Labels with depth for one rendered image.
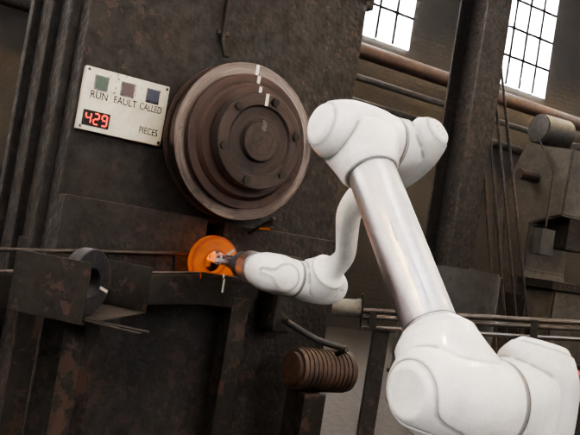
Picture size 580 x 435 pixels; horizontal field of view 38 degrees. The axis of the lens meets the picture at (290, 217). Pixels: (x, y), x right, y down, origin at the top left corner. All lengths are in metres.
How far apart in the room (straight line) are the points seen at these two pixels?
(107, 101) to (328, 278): 0.81
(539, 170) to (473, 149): 3.85
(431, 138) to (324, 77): 1.10
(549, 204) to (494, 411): 8.75
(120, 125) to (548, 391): 1.47
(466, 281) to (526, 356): 3.49
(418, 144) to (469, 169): 4.87
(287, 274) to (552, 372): 0.84
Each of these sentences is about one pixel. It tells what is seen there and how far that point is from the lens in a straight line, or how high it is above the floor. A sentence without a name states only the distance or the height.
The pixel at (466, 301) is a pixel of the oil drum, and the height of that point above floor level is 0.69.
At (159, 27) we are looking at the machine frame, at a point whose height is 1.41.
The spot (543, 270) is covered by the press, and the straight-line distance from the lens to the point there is 10.66.
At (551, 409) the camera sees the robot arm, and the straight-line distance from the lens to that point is 1.55.
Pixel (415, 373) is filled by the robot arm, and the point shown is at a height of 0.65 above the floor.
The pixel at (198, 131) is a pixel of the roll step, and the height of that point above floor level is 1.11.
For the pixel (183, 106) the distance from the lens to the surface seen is 2.43.
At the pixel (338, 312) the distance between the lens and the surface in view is 2.63.
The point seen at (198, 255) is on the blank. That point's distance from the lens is 2.47.
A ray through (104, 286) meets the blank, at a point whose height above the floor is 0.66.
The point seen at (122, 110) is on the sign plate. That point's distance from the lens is 2.50.
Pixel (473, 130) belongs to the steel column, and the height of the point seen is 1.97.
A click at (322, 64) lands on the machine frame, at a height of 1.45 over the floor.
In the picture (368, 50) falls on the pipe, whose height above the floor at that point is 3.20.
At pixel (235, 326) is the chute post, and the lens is 2.54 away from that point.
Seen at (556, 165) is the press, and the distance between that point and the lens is 10.33.
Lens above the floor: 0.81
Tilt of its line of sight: 2 degrees up
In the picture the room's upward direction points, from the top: 9 degrees clockwise
